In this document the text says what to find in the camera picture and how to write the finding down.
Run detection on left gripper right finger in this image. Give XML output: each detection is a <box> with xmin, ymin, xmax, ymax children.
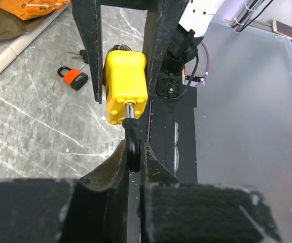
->
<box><xmin>139</xmin><ymin>144</ymin><xmax>282</xmax><ymax>242</ymax></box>

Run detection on black-headed keys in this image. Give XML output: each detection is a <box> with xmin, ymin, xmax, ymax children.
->
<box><xmin>67</xmin><ymin>49</ymin><xmax>89</xmax><ymax>71</ymax></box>

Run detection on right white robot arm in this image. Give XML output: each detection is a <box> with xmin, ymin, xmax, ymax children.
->
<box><xmin>71</xmin><ymin>1</ymin><xmax>223</xmax><ymax>103</ymax></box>

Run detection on smartphone on table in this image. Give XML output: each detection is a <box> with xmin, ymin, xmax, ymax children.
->
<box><xmin>272</xmin><ymin>20</ymin><xmax>292</xmax><ymax>40</ymax></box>

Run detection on yellow padlock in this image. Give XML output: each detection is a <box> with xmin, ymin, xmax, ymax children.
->
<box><xmin>103</xmin><ymin>44</ymin><xmax>148</xmax><ymax>172</ymax></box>

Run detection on orange padlock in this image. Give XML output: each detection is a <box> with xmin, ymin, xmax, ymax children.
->
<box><xmin>57</xmin><ymin>66</ymin><xmax>89</xmax><ymax>91</ymax></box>

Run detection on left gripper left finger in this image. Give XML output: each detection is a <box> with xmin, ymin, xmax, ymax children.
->
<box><xmin>0</xmin><ymin>141</ymin><xmax>129</xmax><ymax>242</ymax></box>

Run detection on beige tiered shelf rack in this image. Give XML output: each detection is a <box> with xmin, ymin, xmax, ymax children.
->
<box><xmin>0</xmin><ymin>7</ymin><xmax>66</xmax><ymax>73</ymax></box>

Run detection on brown snack pouch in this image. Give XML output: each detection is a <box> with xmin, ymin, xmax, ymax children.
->
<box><xmin>0</xmin><ymin>9</ymin><xmax>53</xmax><ymax>41</ymax></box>

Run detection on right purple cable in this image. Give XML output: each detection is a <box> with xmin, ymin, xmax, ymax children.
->
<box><xmin>195</xmin><ymin>42</ymin><xmax>211</xmax><ymax>88</ymax></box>

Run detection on orange Honey Dijon bag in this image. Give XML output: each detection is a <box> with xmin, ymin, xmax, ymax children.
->
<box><xmin>0</xmin><ymin>0</ymin><xmax>71</xmax><ymax>20</ymax></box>

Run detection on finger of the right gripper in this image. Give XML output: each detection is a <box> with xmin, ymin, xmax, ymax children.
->
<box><xmin>142</xmin><ymin>0</ymin><xmax>188</xmax><ymax>97</ymax></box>
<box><xmin>71</xmin><ymin>0</ymin><xmax>103</xmax><ymax>104</ymax></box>

